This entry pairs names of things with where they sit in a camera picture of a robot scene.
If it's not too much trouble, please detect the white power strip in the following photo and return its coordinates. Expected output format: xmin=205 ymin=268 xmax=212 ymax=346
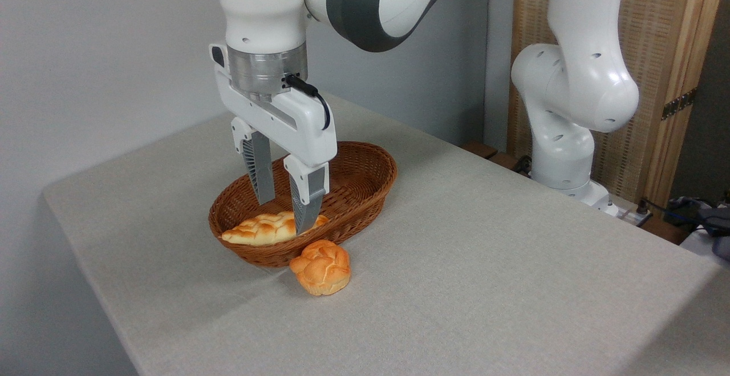
xmin=610 ymin=198 xmax=654 ymax=228

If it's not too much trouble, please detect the brown wicker oval basket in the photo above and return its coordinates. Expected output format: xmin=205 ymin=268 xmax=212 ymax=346
xmin=208 ymin=141 xmax=398 ymax=268

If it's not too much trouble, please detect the dark metal hinge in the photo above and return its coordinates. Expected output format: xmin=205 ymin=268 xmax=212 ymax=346
xmin=662 ymin=88 xmax=697 ymax=121

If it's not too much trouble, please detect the long braided bread loaf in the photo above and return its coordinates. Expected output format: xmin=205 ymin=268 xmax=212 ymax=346
xmin=221 ymin=212 xmax=330 ymax=247

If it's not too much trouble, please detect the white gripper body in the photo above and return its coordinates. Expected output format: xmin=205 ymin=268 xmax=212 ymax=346
xmin=209 ymin=43 xmax=338 ymax=169

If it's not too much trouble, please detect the beige tablecloth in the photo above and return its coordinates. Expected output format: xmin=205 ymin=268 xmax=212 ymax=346
xmin=43 ymin=94 xmax=730 ymax=376

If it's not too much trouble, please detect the black cables and plug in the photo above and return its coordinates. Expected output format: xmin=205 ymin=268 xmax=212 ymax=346
xmin=643 ymin=196 xmax=730 ymax=234

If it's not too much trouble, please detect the brown wooden block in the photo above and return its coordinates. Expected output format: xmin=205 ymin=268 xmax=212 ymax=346
xmin=461 ymin=141 xmax=532 ymax=177

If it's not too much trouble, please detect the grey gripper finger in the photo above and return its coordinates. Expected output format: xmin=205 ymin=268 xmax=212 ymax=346
xmin=230 ymin=116 xmax=277 ymax=206
xmin=283 ymin=155 xmax=330 ymax=236

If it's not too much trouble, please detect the wooden folding screen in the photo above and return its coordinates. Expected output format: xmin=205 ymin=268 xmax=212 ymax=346
xmin=507 ymin=0 xmax=728 ymax=207

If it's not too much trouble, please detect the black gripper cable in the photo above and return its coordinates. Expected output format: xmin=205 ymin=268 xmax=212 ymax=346
xmin=284 ymin=74 xmax=332 ymax=131

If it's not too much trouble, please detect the round orange bread bun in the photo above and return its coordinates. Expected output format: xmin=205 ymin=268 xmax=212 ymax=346
xmin=289 ymin=240 xmax=351 ymax=297

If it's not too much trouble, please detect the dark grey device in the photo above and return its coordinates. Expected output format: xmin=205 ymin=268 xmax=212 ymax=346
xmin=697 ymin=205 xmax=730 ymax=261

